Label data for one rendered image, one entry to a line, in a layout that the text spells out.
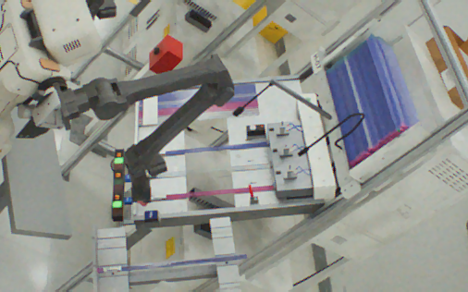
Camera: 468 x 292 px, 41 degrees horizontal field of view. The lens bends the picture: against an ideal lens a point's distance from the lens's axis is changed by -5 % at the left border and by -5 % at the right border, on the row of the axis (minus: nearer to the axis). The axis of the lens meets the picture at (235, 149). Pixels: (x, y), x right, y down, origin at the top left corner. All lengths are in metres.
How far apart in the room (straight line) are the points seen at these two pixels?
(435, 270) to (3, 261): 2.36
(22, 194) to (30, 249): 0.71
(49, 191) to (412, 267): 2.30
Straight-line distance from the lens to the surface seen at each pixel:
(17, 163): 2.48
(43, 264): 3.08
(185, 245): 2.74
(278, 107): 2.80
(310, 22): 3.72
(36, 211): 2.40
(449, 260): 3.86
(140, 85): 1.91
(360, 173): 2.35
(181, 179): 2.58
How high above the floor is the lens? 2.39
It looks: 32 degrees down
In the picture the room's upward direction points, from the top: 51 degrees clockwise
